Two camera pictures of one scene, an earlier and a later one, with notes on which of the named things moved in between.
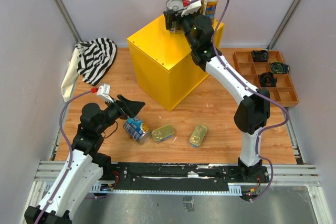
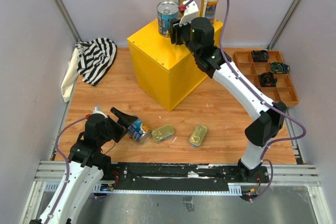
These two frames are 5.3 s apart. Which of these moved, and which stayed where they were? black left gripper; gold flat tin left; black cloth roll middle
Moved: black left gripper
Stayed: black cloth roll middle; gold flat tin left
